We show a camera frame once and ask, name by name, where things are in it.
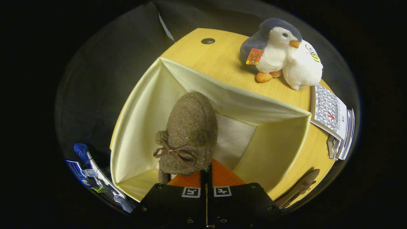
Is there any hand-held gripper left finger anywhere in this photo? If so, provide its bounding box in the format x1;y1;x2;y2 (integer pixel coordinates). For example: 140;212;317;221
134;170;208;229

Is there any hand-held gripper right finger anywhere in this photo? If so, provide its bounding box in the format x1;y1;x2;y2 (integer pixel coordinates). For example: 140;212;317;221
207;159;280;229

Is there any brown fuzzy shoe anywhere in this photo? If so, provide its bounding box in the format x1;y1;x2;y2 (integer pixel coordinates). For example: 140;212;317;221
276;169;320;209
153;92;219;184

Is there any cream fabric storage box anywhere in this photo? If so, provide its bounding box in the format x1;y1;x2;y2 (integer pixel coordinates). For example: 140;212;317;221
110;57;312;202

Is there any white book with black print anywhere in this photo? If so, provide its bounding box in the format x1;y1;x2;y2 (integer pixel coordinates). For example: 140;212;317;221
332;137;341;159

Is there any white book with dark picture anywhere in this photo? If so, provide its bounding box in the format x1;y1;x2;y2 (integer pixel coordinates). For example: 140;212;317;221
337;127;352;160

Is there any grey patterned book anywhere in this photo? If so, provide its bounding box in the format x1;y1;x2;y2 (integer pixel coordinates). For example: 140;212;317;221
310;84;348;140

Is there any white duck plush toy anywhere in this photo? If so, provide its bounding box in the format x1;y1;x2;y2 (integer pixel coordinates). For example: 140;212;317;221
282;40;323;91

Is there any grey and white penguin plush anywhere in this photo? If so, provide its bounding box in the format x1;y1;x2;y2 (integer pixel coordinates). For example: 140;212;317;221
240;18;303;83

